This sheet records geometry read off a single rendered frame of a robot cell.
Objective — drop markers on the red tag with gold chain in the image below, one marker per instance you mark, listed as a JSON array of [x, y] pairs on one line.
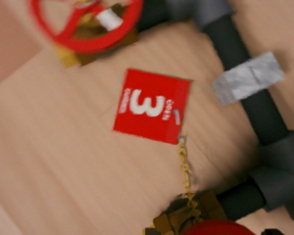
[[147, 109]]

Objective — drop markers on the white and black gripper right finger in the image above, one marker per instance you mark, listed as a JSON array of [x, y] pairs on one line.
[[271, 231]]

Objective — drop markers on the black pipe with grey tee fittings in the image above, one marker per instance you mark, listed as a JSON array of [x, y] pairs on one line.
[[247, 80]]

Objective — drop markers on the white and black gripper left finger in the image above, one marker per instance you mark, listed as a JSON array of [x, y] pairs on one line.
[[152, 231]]

